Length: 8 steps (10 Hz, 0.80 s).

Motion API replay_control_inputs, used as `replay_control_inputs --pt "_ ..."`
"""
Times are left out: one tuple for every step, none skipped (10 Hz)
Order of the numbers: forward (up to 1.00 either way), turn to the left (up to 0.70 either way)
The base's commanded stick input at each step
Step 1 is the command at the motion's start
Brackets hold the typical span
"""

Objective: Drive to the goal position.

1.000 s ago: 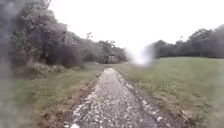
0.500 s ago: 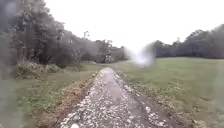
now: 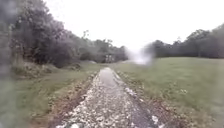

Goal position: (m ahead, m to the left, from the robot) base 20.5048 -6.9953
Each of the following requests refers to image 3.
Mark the grey gravel path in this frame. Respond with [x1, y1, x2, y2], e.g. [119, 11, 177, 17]
[54, 67, 167, 128]

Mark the grass field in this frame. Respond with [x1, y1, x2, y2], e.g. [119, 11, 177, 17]
[109, 56, 224, 128]

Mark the wood of dark trees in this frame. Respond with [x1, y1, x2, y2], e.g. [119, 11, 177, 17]
[0, 0, 129, 69]

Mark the distant row of trees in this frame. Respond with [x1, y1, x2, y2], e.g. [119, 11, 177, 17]
[146, 23, 224, 60]

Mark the grass verge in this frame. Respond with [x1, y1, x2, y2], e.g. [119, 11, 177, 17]
[0, 60, 108, 128]

